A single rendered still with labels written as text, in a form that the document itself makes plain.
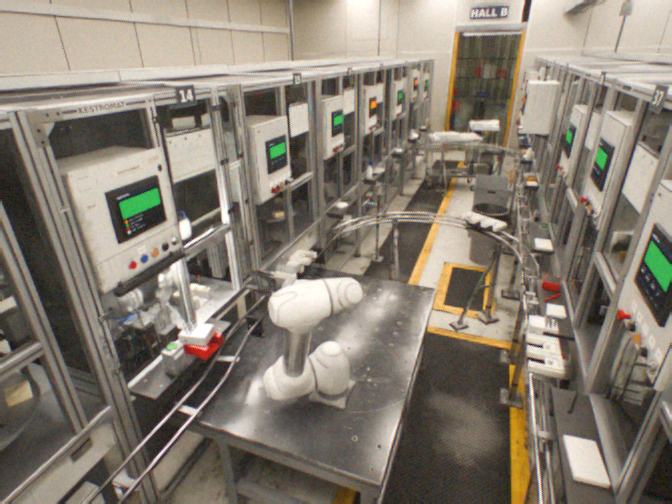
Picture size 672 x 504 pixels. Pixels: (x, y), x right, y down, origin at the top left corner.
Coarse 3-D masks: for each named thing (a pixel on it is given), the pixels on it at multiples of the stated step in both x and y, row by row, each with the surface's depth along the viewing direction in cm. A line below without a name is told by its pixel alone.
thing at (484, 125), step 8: (472, 120) 806; (480, 120) 802; (496, 120) 761; (472, 128) 740; (480, 128) 737; (488, 128) 739; (496, 128) 734; (496, 144) 743; (472, 152) 833; (464, 160) 840; (480, 160) 773; (488, 160) 772
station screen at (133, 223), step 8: (152, 184) 161; (128, 192) 151; (136, 192) 154; (144, 192) 157; (120, 200) 148; (160, 200) 166; (120, 208) 148; (152, 208) 162; (160, 208) 166; (128, 216) 152; (136, 216) 155; (144, 216) 159; (152, 216) 163; (160, 216) 167; (128, 224) 153; (136, 224) 156; (144, 224) 160; (152, 224) 163; (128, 232) 153
